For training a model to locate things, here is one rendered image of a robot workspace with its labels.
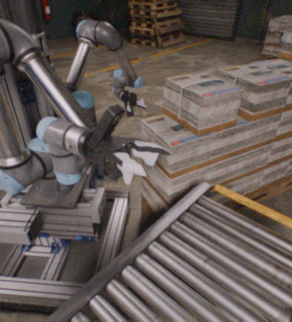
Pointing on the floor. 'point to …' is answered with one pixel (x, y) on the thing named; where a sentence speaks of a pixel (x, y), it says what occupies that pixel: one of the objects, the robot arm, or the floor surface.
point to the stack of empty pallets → (148, 33)
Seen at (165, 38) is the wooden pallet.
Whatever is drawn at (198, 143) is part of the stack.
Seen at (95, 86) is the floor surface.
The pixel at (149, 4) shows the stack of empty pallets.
